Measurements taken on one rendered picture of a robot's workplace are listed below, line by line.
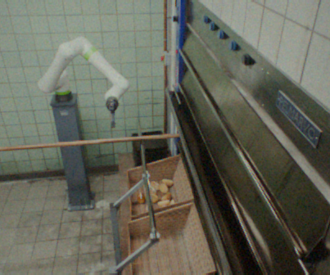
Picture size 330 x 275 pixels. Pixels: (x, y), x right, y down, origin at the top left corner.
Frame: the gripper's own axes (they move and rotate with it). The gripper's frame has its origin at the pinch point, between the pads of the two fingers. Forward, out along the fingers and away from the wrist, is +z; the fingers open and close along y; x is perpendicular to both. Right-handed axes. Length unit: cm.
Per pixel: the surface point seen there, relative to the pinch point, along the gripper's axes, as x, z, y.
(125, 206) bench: -4, 8, 76
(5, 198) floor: 123, -84, 133
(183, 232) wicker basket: -44, 42, 75
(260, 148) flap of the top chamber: -56, 115, -46
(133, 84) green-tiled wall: -19, -114, 24
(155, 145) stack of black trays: -33, -36, 49
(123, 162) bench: -4, -51, 76
